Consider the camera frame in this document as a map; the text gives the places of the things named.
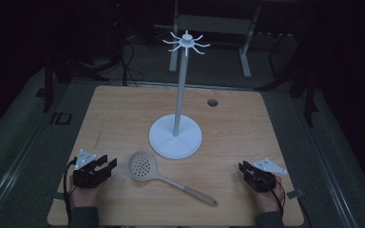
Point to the grey slotted spoon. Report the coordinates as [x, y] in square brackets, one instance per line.
[145, 166]

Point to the black metal stand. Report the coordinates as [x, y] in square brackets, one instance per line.
[309, 95]
[48, 85]

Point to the person's right hand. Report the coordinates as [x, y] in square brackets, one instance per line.
[266, 201]

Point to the white metal desk frame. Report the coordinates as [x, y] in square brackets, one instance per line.
[214, 23]

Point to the white utensil rack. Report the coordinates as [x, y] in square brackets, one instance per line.
[175, 139]

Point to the person's left hand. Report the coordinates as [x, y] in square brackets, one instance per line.
[85, 196]

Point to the black floor socket box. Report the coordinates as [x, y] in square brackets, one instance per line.
[61, 118]

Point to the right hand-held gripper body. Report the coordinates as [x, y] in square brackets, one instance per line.
[263, 179]

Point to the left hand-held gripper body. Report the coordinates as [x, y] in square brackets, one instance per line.
[87, 175]

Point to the grey tape piece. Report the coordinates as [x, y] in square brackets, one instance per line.
[294, 193]

